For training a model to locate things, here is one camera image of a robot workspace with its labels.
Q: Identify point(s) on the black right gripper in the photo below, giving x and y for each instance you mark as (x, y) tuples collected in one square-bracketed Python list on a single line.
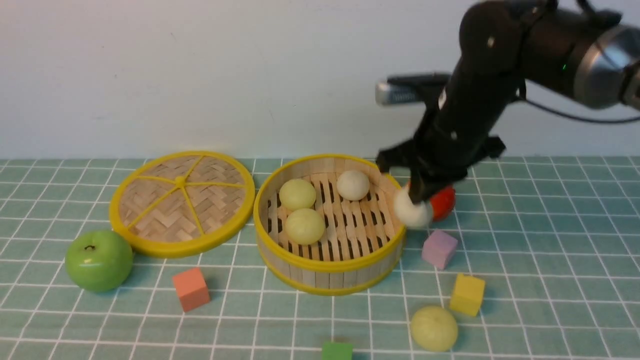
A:
[(437, 158)]

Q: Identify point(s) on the white bun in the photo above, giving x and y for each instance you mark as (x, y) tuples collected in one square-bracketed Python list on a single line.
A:
[(353, 185), (412, 215)]

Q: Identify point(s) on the yellow-green bun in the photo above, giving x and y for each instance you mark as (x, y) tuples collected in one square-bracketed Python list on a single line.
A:
[(296, 194), (434, 329), (305, 226)]

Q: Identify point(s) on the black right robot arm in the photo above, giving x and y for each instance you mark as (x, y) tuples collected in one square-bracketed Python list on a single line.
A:
[(589, 57)]

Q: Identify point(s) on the bamboo steamer tray yellow rim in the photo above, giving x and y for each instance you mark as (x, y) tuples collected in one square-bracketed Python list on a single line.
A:
[(362, 243)]

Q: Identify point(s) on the woven bamboo steamer lid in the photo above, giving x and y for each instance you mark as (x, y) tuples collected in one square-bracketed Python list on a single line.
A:
[(183, 204)]

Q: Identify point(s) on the red orange tomato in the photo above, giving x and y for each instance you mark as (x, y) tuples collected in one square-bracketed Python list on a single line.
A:
[(443, 203)]

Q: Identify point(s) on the pink cube block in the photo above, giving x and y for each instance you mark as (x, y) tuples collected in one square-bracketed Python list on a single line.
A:
[(438, 249)]

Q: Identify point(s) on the yellow cube block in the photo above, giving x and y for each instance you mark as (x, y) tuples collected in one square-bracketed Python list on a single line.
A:
[(467, 294)]

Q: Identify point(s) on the green checkered tablecloth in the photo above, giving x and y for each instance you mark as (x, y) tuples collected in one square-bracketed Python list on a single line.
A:
[(555, 238)]

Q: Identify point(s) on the green cube block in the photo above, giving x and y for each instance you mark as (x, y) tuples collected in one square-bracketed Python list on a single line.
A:
[(337, 351)]

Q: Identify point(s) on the orange cube block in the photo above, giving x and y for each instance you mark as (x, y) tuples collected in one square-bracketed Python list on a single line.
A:
[(191, 289)]

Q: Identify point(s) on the green apple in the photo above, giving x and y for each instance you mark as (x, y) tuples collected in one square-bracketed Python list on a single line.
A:
[(99, 261)]

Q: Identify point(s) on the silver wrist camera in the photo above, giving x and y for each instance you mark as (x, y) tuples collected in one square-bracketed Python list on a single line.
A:
[(411, 88)]

